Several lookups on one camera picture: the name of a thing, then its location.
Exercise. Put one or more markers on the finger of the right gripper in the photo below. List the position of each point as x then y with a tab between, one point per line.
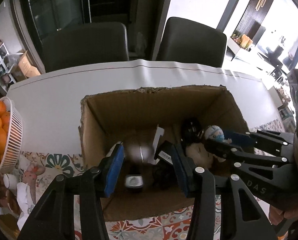
270	142
236	154

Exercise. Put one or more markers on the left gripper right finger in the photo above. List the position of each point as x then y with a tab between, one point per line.
241	215

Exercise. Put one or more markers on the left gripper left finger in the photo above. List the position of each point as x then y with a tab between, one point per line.
53	215

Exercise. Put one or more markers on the small masked doll keychain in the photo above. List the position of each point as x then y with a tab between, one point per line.
215	133

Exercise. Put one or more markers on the beige round face toy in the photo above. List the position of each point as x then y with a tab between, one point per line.
200	156

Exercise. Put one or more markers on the silver oval case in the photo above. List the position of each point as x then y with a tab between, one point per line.
138	152

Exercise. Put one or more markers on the black round cable hub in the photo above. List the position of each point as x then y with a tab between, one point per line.
132	179

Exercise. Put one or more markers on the white power adapter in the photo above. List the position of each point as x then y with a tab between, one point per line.
159	133

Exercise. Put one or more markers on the person right hand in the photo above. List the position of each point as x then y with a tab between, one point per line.
285	223

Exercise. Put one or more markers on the floral fabric tissue pouch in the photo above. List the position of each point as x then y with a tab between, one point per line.
28	182

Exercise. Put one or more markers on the patterned table runner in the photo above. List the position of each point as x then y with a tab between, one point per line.
240	167

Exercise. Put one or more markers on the white fruit basket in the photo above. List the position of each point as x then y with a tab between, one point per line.
14	137

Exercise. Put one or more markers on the white tv console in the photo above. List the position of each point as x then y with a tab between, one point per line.
250	57

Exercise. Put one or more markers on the brown cardboard box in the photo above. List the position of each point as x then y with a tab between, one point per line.
112	117

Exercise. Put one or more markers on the right dark dining chair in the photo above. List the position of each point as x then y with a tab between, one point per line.
187	41

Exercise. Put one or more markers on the dark dining chair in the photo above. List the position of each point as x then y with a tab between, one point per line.
85	44
187	41

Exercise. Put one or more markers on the cardboard box on floor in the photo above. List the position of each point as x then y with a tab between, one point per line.
26	67

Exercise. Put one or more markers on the white shoe rack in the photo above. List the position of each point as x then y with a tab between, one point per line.
6	78

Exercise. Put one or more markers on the left dark dining chair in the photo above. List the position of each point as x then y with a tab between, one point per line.
85	44

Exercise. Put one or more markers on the dark glass cabinet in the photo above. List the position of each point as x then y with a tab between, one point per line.
38	19

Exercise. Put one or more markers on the dark wall panel logo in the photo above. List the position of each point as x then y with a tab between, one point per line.
253	17

